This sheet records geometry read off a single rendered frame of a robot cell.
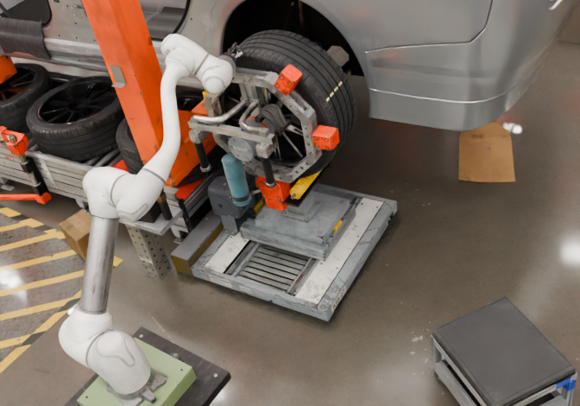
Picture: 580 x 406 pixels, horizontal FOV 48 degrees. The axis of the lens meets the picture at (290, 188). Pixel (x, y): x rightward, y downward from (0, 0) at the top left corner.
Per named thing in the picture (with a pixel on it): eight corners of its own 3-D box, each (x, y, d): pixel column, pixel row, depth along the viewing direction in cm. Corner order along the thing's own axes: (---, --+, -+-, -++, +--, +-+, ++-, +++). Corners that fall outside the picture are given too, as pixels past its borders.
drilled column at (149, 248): (172, 268, 353) (148, 209, 327) (160, 281, 347) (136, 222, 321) (158, 263, 358) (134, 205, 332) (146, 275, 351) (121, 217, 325)
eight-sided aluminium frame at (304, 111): (327, 182, 295) (310, 76, 261) (320, 191, 291) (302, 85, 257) (229, 160, 321) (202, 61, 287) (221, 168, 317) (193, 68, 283)
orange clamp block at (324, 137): (321, 137, 281) (340, 141, 277) (312, 148, 276) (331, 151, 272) (318, 123, 277) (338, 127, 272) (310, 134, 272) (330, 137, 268)
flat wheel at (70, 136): (22, 166, 406) (6, 135, 391) (63, 108, 456) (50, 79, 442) (122, 160, 393) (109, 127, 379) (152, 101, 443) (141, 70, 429)
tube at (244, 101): (250, 104, 280) (245, 83, 273) (225, 130, 268) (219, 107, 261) (217, 98, 288) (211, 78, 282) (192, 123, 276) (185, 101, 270)
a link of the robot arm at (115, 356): (130, 402, 240) (107, 367, 226) (98, 382, 249) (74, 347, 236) (160, 368, 248) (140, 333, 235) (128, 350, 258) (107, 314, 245)
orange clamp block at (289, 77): (295, 87, 271) (303, 72, 264) (286, 97, 266) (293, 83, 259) (281, 77, 271) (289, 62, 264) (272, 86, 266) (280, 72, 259)
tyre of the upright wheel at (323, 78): (211, 66, 324) (293, 168, 339) (182, 91, 309) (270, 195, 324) (293, 1, 275) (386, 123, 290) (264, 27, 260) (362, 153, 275)
